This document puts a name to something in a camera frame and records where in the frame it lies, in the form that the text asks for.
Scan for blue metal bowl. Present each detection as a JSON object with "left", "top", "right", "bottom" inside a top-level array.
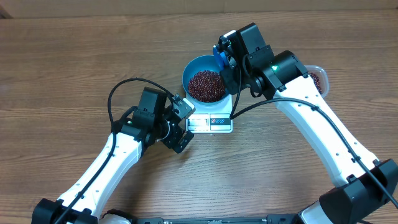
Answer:
[{"left": 182, "top": 55, "right": 221, "bottom": 95}]

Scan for blue plastic measuring scoop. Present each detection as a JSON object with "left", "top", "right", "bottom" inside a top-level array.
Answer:
[{"left": 212, "top": 45, "right": 228, "bottom": 70}]

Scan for clear plastic food container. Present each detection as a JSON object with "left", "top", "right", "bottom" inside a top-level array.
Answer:
[{"left": 305, "top": 65, "right": 330, "bottom": 98}]

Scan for white digital kitchen scale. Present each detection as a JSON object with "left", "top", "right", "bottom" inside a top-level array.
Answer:
[{"left": 185, "top": 95, "right": 233, "bottom": 134}]

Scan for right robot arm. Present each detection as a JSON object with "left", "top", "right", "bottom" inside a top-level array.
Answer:
[{"left": 213, "top": 23, "right": 397, "bottom": 223}]

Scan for red beans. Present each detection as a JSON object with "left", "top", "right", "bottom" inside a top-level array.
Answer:
[{"left": 188, "top": 70, "right": 226, "bottom": 103}]

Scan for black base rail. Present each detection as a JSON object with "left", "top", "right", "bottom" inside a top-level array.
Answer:
[{"left": 99, "top": 208, "right": 354, "bottom": 224}]

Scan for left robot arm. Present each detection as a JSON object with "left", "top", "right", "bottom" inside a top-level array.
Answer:
[{"left": 31, "top": 87, "right": 195, "bottom": 224}]

